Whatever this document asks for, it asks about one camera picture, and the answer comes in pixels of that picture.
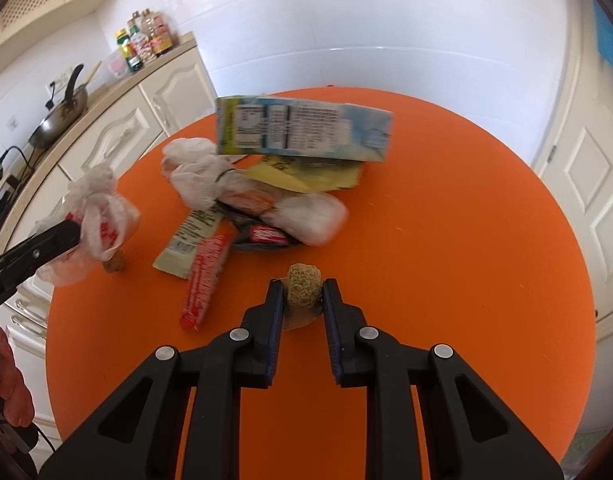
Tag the cream upper cabinet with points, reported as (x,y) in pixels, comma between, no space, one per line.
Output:
(41,5)

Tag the cream panel door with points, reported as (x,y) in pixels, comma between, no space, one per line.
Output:
(593,185)

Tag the yellow wrapper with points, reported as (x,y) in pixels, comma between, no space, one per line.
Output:
(311,175)

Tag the yellow cap green bottle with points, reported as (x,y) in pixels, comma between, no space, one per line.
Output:
(129,52)

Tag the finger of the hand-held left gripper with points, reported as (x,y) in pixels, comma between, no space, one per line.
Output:
(41,250)

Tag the wall power outlet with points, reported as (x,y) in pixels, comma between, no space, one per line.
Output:
(60,81)

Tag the blue white drink carton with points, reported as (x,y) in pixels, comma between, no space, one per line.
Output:
(306,127)

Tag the green white wrapper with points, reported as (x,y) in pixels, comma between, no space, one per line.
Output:
(186,240)

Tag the small red wrapper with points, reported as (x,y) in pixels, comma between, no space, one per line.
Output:
(269,235)

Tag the white plastic bag red print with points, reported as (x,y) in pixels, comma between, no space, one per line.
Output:
(104,210)

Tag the white label green bottle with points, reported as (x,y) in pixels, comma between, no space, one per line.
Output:
(140,42)

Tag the white bag with orange contents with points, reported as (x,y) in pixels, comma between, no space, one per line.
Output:
(311,217)

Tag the small brown food scrap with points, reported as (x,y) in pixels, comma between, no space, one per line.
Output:
(114,263)

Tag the wooden spatula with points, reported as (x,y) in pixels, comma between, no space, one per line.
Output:
(92,72)

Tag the pink plastic container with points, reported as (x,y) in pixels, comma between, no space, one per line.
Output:
(116,66)

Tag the person's left hand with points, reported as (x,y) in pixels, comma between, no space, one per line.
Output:
(9,385)

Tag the blue hanging towel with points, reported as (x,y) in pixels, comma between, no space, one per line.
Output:
(611,40)

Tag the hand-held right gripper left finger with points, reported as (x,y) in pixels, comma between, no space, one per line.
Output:
(276,340)

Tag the long red wrapper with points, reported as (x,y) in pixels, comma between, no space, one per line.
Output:
(204,280)

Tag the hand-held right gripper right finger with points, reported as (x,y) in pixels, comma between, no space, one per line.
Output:
(332,340)

